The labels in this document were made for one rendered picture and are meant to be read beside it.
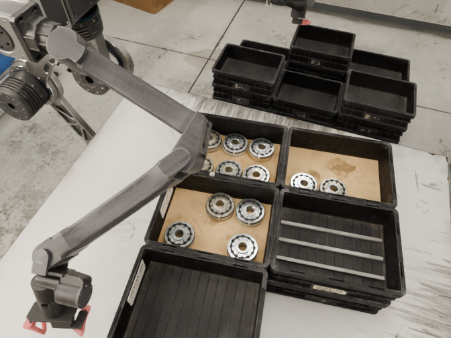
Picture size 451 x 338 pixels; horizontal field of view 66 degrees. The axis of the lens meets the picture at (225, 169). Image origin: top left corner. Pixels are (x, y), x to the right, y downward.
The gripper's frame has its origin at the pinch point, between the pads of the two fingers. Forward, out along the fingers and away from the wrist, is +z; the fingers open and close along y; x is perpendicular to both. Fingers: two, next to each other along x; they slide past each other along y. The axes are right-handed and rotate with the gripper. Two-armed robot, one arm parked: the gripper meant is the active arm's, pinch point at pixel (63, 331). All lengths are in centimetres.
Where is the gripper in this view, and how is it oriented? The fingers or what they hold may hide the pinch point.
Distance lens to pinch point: 105.8
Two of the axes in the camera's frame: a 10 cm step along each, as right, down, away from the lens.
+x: -0.3, 5.3, -8.5
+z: -0.3, 8.5, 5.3
